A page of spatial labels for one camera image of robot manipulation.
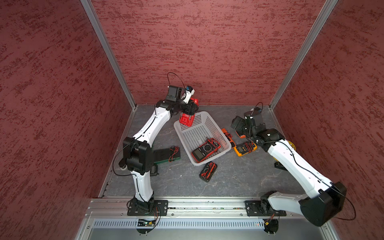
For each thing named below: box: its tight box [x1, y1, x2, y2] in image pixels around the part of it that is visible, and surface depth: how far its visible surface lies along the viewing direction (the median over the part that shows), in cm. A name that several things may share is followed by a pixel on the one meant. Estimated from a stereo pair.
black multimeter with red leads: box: [199, 161, 218, 183], surface depth 85 cm
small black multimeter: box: [150, 164, 160, 177], surface depth 85 cm
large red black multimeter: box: [191, 138, 222, 163], surface depth 94 cm
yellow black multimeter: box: [233, 141, 258, 157], surface depth 94 cm
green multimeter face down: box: [153, 145, 181, 164], surface depth 91 cm
